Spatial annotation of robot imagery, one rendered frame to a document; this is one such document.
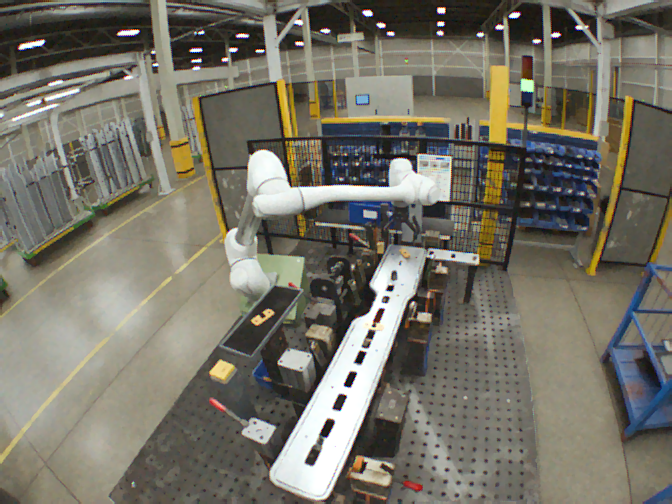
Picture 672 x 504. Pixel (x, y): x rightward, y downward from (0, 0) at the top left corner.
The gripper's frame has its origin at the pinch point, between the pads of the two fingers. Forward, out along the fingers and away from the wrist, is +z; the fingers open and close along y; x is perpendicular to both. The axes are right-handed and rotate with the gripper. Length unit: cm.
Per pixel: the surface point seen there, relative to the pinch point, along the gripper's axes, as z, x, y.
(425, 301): 16.6, -21.8, 17.0
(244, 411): 17, -98, -31
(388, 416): 10, -86, 17
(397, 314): 12.9, -37.4, 7.3
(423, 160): -27, 55, 3
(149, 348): 113, -48, -213
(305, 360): 2, -79, -13
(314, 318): 3, -58, -20
